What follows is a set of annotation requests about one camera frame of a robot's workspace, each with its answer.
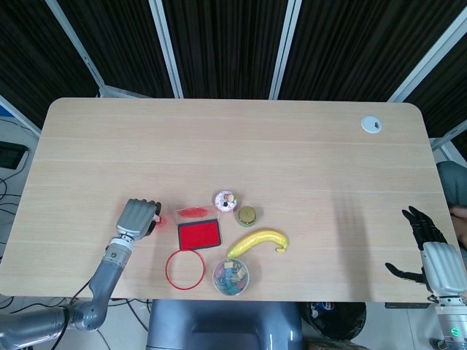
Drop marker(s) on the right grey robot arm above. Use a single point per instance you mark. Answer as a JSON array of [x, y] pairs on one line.
[[452, 324]]

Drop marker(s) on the white aluminium partition post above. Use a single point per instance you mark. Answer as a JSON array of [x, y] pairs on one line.
[[76, 47], [166, 43], [427, 62], [286, 43]]

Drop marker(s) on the black trash bin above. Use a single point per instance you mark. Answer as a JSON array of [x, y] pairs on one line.
[[339, 321]]

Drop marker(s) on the yellow toy banana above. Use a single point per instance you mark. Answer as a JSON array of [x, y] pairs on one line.
[[255, 238]]

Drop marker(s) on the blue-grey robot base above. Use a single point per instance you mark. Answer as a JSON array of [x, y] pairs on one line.
[[226, 321]]

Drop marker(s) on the clear tub of binder clips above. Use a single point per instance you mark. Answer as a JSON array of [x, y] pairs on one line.
[[231, 277]]

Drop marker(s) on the small red stamp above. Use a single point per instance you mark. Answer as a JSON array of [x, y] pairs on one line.
[[157, 218]]

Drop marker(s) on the right black-silver robot hand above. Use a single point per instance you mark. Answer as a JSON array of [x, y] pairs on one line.
[[441, 268]]

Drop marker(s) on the white and blue partition frame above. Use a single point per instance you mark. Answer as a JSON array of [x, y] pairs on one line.
[[18, 113]]

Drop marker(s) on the low white partition frame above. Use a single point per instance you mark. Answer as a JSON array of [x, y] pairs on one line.
[[447, 146]]

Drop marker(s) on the pink toy cupcake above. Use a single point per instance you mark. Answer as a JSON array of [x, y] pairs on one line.
[[223, 201]]

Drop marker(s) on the black box device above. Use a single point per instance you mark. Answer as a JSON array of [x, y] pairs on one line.
[[9, 155]]

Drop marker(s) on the left black-silver robot hand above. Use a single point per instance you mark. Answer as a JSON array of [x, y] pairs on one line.
[[136, 218]]

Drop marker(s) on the green jar gold lid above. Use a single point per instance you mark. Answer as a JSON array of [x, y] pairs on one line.
[[247, 215]]

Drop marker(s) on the person in grey clothes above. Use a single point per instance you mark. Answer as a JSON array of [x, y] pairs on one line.
[[454, 182]]

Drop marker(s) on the red ink pad clear lid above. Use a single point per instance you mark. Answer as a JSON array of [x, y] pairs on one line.
[[198, 235]]

